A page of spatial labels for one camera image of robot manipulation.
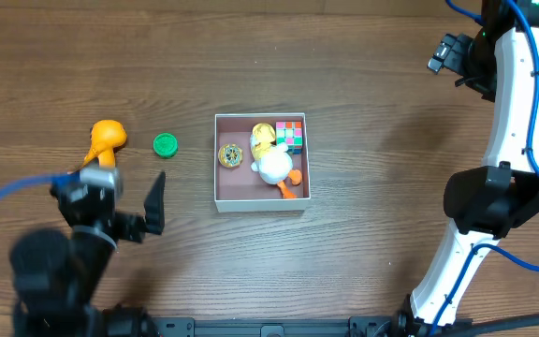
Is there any green round disc toy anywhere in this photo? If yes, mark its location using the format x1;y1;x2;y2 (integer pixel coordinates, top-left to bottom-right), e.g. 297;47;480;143
153;133;179;158

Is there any orange dinosaur toy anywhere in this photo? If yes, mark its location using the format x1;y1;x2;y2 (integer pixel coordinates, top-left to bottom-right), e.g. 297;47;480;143
82;120;127;168

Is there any yellow round disc toy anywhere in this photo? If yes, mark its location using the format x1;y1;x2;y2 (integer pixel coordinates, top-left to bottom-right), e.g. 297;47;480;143
218;143;243;169

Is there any white cardboard box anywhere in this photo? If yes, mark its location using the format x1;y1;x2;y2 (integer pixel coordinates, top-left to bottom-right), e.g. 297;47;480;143
214;112;311;212

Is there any white duck toy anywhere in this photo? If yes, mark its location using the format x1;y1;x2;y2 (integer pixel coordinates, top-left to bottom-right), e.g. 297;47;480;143
250;123;303;198

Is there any multicolour puzzle cube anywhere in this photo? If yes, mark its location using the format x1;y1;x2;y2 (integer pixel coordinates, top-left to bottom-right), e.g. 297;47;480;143
275;121;304;154

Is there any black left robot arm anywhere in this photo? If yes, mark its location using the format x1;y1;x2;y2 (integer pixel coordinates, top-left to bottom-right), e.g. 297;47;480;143
9;168;166;336

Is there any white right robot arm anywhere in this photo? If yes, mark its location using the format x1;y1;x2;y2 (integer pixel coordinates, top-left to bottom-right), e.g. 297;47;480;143
390;0;539;336

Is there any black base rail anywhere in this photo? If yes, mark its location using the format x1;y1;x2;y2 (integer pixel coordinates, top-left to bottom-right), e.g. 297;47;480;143
105;312;474;337

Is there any black thick cable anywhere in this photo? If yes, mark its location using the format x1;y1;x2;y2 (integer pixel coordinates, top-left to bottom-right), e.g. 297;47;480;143
456;309;539;337

